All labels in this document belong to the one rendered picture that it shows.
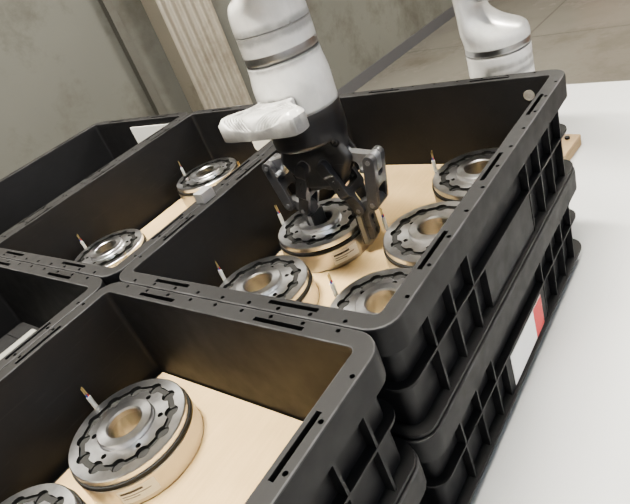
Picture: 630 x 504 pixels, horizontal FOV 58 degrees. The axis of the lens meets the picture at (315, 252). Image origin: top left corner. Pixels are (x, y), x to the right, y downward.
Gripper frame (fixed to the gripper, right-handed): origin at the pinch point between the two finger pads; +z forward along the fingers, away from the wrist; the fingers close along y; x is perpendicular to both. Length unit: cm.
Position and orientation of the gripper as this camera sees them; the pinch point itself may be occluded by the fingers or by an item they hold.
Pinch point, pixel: (343, 228)
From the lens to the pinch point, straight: 61.1
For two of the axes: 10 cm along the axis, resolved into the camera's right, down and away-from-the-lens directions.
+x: -4.9, 5.9, -6.4
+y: -8.1, -0.4, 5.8
